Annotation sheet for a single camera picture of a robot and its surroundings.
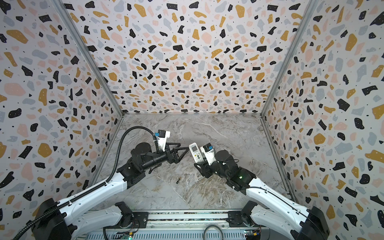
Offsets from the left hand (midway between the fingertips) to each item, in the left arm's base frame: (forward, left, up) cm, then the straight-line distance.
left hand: (184, 145), depth 68 cm
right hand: (-3, -5, -9) cm, 11 cm away
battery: (-5, +6, -30) cm, 31 cm away
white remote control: (0, -5, -7) cm, 9 cm away
